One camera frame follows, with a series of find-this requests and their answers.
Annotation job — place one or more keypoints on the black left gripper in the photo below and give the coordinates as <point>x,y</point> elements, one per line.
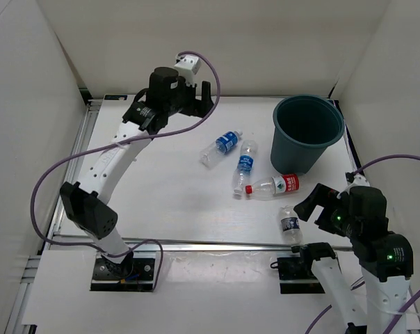
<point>195,106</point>

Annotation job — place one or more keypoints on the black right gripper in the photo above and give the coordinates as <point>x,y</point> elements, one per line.
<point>321,195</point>

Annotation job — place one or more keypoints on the blue label bottle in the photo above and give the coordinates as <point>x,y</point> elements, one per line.
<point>242,173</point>
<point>217,150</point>

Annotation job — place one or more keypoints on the red cap red label bottle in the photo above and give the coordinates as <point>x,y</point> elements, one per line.
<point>272,187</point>

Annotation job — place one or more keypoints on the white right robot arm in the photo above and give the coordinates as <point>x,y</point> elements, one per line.
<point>385,257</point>

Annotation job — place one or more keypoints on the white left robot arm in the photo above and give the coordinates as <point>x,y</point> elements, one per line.
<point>86,200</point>

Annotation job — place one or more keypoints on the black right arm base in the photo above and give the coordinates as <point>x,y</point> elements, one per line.
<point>295,269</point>

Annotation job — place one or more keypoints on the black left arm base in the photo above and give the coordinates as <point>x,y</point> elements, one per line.
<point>138,272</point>

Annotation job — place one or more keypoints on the dark teal plastic bin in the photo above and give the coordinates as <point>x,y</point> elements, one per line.
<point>305,126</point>

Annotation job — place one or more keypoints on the dark label small bottle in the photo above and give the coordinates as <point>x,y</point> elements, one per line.
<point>289,222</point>

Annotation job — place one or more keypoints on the blue sticker label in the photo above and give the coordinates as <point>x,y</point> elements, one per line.
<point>115,97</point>

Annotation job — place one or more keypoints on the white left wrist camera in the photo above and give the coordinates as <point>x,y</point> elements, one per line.
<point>187,67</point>

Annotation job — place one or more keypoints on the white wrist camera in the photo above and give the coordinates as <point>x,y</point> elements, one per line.
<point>187,67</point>
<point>355,179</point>

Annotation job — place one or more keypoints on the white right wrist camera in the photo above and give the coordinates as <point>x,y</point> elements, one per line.
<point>355,179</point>

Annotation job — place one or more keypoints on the aluminium table frame rail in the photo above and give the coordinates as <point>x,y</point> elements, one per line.
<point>83,136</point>

